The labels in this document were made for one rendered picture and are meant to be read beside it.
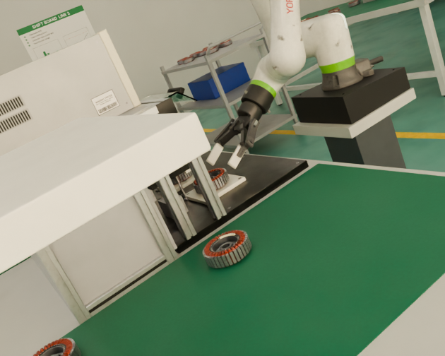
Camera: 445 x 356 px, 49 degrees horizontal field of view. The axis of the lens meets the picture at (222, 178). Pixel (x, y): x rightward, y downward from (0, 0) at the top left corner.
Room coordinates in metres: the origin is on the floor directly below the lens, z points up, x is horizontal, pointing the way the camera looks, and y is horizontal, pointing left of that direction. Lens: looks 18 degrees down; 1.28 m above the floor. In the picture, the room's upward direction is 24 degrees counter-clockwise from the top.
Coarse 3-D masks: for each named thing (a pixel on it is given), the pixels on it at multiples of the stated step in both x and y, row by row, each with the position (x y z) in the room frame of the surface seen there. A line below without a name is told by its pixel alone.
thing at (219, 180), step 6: (216, 168) 1.48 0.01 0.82; (222, 168) 1.46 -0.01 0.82; (210, 174) 1.48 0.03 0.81; (216, 174) 1.47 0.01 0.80; (222, 174) 1.41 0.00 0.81; (216, 180) 1.39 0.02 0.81; (222, 180) 1.40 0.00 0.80; (228, 180) 1.42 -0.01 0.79; (216, 186) 1.40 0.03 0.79; (198, 192) 1.42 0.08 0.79
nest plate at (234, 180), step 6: (228, 174) 1.49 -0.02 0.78; (234, 180) 1.42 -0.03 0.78; (240, 180) 1.40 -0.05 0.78; (222, 186) 1.40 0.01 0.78; (228, 186) 1.38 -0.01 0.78; (234, 186) 1.39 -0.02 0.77; (192, 192) 1.47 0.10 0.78; (222, 192) 1.37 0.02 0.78; (192, 198) 1.42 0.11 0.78; (198, 198) 1.39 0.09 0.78
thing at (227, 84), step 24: (216, 48) 4.28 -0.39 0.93; (240, 48) 3.94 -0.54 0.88; (168, 72) 4.48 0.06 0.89; (216, 72) 4.48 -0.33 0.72; (240, 72) 4.37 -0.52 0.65; (216, 96) 4.24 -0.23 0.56; (240, 96) 3.89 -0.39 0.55; (288, 96) 4.05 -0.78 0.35; (264, 120) 4.29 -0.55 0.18; (288, 120) 4.01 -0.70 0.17
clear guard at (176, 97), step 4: (172, 92) 1.68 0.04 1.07; (176, 92) 1.65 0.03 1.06; (148, 96) 1.85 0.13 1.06; (152, 96) 1.81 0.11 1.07; (156, 96) 1.76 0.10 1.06; (160, 96) 1.71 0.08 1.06; (164, 96) 1.67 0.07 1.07; (168, 96) 1.64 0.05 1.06; (172, 96) 1.73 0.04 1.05; (176, 96) 1.71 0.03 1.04; (180, 96) 1.69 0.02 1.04; (184, 96) 1.66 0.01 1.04; (188, 96) 1.66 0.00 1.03; (140, 100) 1.84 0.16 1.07; (172, 100) 1.80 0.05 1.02; (176, 100) 1.78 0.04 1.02; (180, 100) 1.76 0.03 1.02; (184, 100) 1.73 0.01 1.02; (188, 100) 1.71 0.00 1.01; (192, 100) 1.69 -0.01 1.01; (196, 100) 1.67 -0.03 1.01
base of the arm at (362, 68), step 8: (360, 64) 1.72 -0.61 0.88; (368, 64) 1.72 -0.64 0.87; (336, 72) 1.69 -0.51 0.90; (344, 72) 1.68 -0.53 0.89; (352, 72) 1.68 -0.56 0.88; (360, 72) 1.71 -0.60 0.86; (368, 72) 1.70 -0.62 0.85; (328, 80) 1.71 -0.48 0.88; (336, 80) 1.69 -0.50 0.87; (344, 80) 1.67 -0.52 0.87; (352, 80) 1.67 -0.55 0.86; (360, 80) 1.68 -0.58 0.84; (328, 88) 1.70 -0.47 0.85; (336, 88) 1.68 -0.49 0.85
